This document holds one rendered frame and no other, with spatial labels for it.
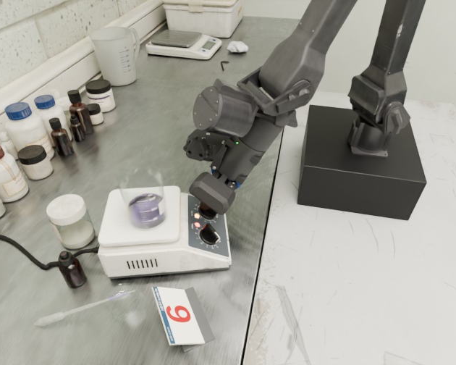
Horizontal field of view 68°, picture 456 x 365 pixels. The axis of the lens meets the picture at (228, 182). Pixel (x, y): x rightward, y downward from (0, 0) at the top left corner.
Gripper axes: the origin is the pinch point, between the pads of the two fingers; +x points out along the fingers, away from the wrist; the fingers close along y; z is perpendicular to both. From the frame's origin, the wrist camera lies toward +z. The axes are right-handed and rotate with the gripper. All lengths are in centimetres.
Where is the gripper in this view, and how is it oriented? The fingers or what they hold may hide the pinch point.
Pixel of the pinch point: (213, 193)
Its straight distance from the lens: 57.6
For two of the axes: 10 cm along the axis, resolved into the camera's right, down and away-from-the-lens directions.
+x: -5.0, 6.9, 5.3
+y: -3.0, 4.3, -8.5
